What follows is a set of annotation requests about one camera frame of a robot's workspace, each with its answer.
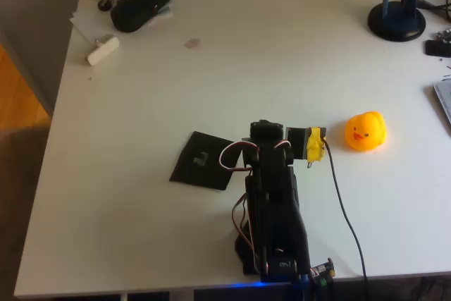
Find small controller board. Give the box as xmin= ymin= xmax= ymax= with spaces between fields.
xmin=309 ymin=257 xmax=335 ymax=286

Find wrist camera with yellow tape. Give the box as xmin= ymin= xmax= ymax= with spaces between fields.
xmin=285 ymin=125 xmax=328 ymax=171

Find white paper sheets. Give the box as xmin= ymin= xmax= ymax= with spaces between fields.
xmin=69 ymin=0 xmax=174 ymax=44

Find grey laptop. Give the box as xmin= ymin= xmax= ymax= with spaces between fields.
xmin=432 ymin=78 xmax=451 ymax=125

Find black microphone cable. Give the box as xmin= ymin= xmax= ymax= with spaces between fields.
xmin=417 ymin=0 xmax=451 ymax=22

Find blue table clamp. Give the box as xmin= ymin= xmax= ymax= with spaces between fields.
xmin=291 ymin=272 xmax=313 ymax=301

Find white red servo cable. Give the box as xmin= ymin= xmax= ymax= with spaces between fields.
xmin=230 ymin=193 xmax=257 ymax=249
xmin=218 ymin=140 xmax=292 ymax=175

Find black glasses case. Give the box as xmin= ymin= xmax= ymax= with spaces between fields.
xmin=110 ymin=0 xmax=173 ymax=33

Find black camera cable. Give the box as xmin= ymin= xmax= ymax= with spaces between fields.
xmin=321 ymin=137 xmax=370 ymax=301

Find black flat device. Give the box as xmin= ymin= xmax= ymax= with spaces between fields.
xmin=424 ymin=39 xmax=451 ymax=58

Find blue microphone on black base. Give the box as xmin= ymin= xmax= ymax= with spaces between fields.
xmin=367 ymin=0 xmax=445 ymax=42

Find yellow rubber duck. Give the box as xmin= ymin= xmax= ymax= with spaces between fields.
xmin=344 ymin=110 xmax=388 ymax=153

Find black square mat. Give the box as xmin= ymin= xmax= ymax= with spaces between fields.
xmin=168 ymin=130 xmax=245 ymax=192

